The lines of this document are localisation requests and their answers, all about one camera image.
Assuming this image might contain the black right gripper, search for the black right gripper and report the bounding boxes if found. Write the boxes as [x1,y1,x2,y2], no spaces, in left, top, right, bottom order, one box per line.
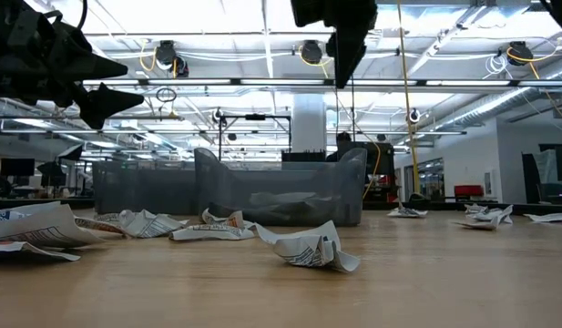
[325,0,379,89]

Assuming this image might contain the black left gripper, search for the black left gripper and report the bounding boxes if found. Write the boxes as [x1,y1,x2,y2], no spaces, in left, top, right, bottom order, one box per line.
[0,0,146,131]

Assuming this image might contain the white square pillar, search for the white square pillar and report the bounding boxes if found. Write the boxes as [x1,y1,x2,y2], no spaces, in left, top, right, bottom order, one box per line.
[291,93,328,154]

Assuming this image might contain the black cart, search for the black cart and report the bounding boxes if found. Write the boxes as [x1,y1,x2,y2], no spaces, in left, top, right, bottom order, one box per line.
[337,140,395,202]

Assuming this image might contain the low black box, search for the low black box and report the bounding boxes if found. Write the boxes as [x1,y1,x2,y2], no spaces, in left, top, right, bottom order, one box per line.
[280,149,328,164]

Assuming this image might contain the dark translucent plastic bin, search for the dark translucent plastic bin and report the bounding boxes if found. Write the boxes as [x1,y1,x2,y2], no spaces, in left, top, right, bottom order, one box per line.
[193,147,368,228]
[92,159,198,215]

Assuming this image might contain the black monitor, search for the black monitor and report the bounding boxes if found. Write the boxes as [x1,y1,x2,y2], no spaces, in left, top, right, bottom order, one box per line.
[0,157,36,179]

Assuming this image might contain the white plastic bin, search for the white plastic bin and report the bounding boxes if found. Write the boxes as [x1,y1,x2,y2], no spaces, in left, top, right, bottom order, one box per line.
[225,160,340,172]

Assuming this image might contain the red box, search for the red box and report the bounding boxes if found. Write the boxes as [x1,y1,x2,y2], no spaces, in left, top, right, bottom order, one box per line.
[453,183,485,198]

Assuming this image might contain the black upright panel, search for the black upright panel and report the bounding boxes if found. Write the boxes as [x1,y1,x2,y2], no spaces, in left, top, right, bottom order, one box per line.
[521,153,544,205]

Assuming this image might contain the black cable reel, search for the black cable reel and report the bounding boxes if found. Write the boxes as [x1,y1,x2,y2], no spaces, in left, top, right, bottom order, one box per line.
[299,39,326,66]
[506,39,536,67]
[153,39,190,79]

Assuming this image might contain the black hanging cable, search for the black hanging cable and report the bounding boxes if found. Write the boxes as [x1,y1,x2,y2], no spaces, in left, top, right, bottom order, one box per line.
[349,67,357,143]

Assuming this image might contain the black coiled cable loop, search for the black coiled cable loop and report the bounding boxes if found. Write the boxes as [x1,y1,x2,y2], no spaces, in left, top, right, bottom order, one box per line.
[154,86,179,105]

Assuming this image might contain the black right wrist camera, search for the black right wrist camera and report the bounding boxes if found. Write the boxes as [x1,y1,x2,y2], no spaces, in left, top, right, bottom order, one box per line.
[290,0,337,27]

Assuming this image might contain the black camera rig frame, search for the black camera rig frame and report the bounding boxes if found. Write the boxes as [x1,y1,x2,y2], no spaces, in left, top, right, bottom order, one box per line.
[217,112,293,162]

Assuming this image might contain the yellow curved cable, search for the yellow curved cable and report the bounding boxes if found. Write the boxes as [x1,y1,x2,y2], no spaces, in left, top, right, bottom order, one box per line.
[361,139,383,201]

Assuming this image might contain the yellow hanging cable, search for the yellow hanging cable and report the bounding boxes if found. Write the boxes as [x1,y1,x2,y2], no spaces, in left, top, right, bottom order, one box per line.
[395,0,422,196]

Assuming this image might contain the black aluminium table frame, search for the black aluminium table frame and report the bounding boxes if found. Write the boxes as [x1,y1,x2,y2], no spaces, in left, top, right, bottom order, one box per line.
[0,196,562,216]

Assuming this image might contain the black wall screen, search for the black wall screen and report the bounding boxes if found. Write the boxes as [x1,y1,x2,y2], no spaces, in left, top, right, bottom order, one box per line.
[538,142,562,183]

